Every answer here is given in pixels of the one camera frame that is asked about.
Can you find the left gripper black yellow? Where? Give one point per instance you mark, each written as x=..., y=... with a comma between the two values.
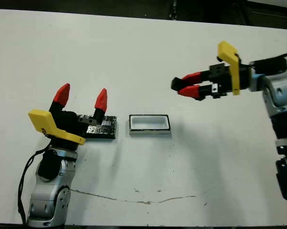
x=62, y=125

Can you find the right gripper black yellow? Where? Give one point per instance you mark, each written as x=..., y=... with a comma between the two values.
x=229, y=78

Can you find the black slim camera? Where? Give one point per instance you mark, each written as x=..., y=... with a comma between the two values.
x=175, y=84

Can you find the glossy black box lid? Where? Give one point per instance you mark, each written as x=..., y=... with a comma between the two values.
x=102, y=130

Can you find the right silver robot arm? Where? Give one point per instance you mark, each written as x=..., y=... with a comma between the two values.
x=279, y=95

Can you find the dark cabinet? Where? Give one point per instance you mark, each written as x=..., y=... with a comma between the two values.
x=267, y=16

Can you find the white-lined camera box base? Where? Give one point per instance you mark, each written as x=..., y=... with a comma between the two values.
x=149, y=124

